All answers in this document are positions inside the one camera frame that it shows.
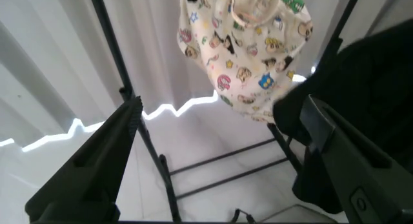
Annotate white curtain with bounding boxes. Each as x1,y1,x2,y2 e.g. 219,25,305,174
0,0,356,153

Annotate pink clothes hanger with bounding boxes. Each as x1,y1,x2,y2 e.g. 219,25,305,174
230,4,280,26

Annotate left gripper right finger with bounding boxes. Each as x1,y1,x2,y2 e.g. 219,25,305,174
299,94,413,224

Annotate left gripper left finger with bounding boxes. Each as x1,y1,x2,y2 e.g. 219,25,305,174
25,95,144,223

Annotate cream printed garment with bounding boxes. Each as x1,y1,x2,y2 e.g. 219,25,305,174
176,0,314,124

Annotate black clothes rack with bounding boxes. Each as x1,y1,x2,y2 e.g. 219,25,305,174
88,0,363,223

